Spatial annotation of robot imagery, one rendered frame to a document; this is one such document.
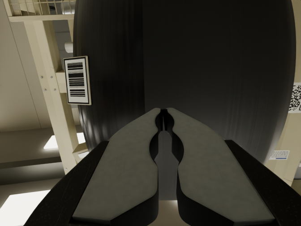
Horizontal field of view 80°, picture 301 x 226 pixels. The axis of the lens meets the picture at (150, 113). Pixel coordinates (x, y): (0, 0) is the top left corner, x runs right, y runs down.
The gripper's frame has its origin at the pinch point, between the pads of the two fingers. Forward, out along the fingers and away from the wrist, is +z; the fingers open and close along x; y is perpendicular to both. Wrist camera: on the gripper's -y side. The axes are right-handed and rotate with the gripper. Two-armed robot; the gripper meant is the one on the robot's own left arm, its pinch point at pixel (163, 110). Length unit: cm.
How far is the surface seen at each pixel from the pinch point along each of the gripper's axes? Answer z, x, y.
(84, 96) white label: 9.8, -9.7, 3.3
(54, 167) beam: 237, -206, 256
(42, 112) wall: 462, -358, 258
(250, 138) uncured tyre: 7.6, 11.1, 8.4
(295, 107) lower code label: 28.4, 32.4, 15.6
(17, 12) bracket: 74, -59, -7
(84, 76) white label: 10.6, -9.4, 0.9
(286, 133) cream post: 27.6, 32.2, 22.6
